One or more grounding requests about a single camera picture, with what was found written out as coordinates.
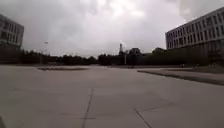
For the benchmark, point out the distant tower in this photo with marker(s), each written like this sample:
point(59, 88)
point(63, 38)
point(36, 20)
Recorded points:
point(120, 48)

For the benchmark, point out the pale pole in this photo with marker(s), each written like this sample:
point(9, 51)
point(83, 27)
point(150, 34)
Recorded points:
point(125, 59)

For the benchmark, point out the row of dark trees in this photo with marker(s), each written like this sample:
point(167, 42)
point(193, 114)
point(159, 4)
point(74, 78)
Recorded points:
point(80, 60)

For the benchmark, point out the long pale building, window rows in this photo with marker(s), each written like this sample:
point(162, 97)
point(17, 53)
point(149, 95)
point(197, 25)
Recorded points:
point(200, 35)

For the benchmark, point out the raised paved strip with kerb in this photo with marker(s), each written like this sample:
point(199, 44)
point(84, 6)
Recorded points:
point(190, 75)

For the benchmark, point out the tall floodlight pole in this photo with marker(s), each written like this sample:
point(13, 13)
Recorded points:
point(46, 46)

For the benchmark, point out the grey building with window rows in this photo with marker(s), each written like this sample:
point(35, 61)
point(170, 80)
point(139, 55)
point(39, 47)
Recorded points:
point(10, 33)

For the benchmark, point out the low planting bed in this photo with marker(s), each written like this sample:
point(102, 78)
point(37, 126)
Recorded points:
point(61, 68)

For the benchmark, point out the grey concrete slab plaza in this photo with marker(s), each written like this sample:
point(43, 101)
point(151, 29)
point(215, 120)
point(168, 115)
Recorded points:
point(100, 96)

